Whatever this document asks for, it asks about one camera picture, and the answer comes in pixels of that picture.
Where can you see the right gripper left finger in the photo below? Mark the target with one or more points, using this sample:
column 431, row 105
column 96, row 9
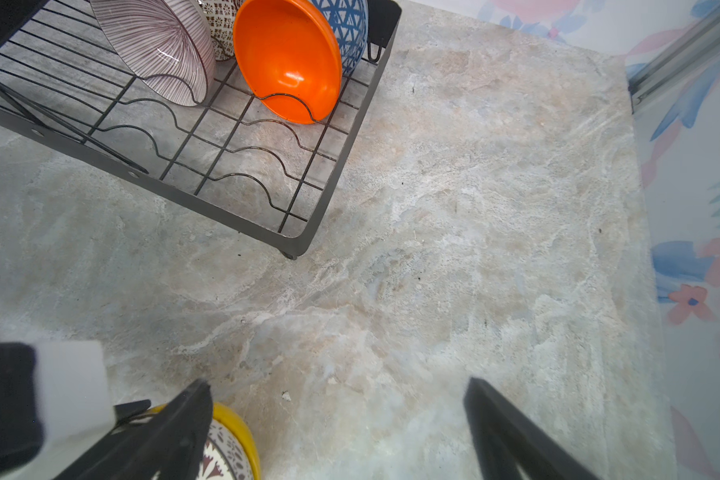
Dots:
column 169, row 445

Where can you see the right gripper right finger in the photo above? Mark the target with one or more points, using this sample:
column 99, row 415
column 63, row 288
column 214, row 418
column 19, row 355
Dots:
column 509, row 445

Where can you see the plain yellow bowl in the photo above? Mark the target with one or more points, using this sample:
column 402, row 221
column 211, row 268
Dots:
column 234, row 423

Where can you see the pink striped bowl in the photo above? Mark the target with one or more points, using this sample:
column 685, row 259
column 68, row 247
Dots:
column 166, row 44

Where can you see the plain orange bowl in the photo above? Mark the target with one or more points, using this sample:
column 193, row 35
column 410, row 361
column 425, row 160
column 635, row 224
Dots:
column 289, row 57

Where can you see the brown checker pattern bowl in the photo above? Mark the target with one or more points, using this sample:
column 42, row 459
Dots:
column 220, row 15

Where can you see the blue triangle pattern bowl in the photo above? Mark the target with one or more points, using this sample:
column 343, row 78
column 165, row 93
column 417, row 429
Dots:
column 348, row 20

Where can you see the white lattice yellow bowl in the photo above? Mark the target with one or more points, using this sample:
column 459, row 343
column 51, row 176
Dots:
column 223, row 456

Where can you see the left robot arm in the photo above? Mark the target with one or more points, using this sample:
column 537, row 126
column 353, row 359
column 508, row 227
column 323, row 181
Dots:
column 54, row 406

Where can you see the black wire dish rack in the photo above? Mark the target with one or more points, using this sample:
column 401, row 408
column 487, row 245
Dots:
column 229, row 159

